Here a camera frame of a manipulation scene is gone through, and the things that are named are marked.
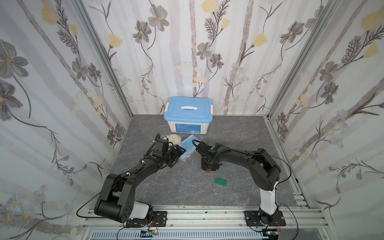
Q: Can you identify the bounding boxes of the long green lego brick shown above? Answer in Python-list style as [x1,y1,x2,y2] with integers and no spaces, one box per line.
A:
[215,178,228,187]

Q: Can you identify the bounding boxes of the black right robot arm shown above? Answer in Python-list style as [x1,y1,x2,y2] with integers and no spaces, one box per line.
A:
[193,140,281,225]

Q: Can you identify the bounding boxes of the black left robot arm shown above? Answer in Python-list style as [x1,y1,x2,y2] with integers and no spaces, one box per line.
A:
[94,134,186,227]

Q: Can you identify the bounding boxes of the blue lidded storage box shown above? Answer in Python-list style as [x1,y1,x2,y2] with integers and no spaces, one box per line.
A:
[164,97,213,135]

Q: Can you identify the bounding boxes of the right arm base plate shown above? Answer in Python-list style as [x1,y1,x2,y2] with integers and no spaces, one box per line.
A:
[244,211,287,228]

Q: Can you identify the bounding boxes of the bagged blue face masks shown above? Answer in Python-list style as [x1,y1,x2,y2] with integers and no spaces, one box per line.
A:
[179,135,200,162]

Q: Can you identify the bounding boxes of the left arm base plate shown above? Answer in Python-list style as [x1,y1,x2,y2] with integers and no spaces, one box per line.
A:
[124,211,168,228]

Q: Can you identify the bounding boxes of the aluminium front rail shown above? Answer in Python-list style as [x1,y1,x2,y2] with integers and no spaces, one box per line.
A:
[81,206,335,240]

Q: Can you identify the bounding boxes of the white slotted cable duct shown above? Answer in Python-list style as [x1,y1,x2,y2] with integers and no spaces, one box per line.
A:
[88,229,268,240]

